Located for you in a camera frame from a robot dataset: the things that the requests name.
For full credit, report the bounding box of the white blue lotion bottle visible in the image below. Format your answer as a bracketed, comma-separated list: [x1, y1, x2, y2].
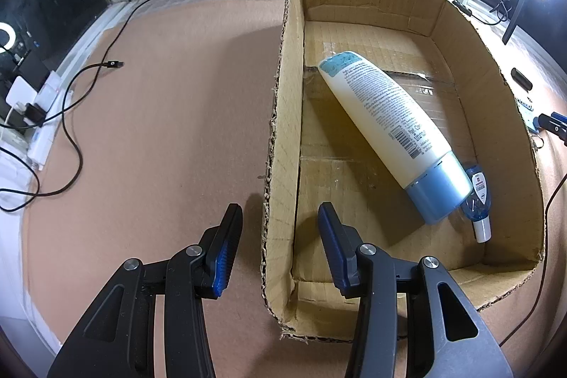
[318, 51, 472, 225]

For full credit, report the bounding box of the cardboard box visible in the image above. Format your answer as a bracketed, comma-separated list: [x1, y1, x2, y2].
[262, 0, 545, 342]

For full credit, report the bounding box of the white power strip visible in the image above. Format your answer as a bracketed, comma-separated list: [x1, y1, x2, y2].
[27, 71, 73, 171]

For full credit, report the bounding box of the black cylinder case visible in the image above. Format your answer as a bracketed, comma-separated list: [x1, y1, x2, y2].
[510, 67, 533, 92]

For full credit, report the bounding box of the black inline cable remote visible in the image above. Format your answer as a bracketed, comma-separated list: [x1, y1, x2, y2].
[453, 0, 472, 17]

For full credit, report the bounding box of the blue sanitizer bottle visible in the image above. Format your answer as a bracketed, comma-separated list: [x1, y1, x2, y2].
[460, 165, 492, 244]

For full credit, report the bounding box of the black charging cable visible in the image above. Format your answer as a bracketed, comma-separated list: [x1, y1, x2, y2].
[0, 0, 271, 214]

